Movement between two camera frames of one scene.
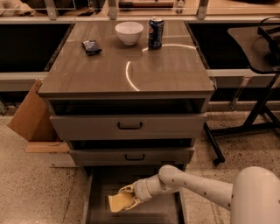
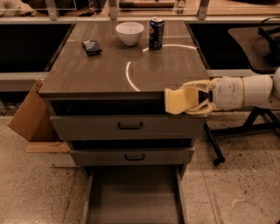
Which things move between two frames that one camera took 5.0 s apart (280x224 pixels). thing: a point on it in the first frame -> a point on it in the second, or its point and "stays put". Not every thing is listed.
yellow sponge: [119, 201] -> [180, 101]
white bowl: [129, 31] stays put
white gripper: [142, 190] -> [227, 93]
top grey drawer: [125, 127] stays put
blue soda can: [156, 32] stays put
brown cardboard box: [32, 119] stays put
